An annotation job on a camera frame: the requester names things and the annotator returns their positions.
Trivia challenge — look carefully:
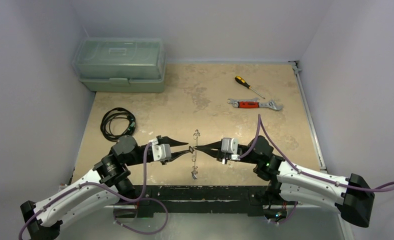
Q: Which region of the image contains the perforated metal key plate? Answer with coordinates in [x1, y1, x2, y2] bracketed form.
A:
[191, 129, 200, 180]

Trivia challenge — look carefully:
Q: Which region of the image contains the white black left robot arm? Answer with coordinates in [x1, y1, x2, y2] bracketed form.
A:
[18, 135, 188, 240]

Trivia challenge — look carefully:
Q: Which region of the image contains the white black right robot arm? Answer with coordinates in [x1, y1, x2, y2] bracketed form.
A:
[194, 135, 375, 228]

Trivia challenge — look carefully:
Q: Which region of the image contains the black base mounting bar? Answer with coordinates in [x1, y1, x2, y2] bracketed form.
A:
[112, 183, 294, 220]

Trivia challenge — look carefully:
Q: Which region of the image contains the yellow black screwdriver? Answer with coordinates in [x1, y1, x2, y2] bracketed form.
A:
[234, 75, 266, 99]

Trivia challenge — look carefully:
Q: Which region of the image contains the green plastic toolbox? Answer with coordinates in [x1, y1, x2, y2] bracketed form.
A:
[72, 37, 167, 93]

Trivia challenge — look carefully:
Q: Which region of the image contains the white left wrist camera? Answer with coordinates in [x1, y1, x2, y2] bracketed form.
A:
[149, 138, 172, 162]

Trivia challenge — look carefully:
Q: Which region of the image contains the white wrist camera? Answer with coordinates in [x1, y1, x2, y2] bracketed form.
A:
[220, 137, 239, 153]
[149, 138, 172, 162]

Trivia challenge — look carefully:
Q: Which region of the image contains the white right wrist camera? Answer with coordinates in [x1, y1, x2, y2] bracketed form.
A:
[220, 137, 239, 153]

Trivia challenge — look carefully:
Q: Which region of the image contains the red handled adjustable wrench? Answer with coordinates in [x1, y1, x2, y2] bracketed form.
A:
[227, 97, 283, 111]

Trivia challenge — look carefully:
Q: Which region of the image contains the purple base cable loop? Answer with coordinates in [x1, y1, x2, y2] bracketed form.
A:
[112, 198, 169, 235]

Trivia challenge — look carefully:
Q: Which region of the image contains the coiled black cable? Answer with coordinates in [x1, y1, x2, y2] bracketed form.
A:
[99, 106, 137, 143]

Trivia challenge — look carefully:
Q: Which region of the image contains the aluminium side rail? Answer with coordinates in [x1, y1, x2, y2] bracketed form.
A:
[288, 61, 327, 173]

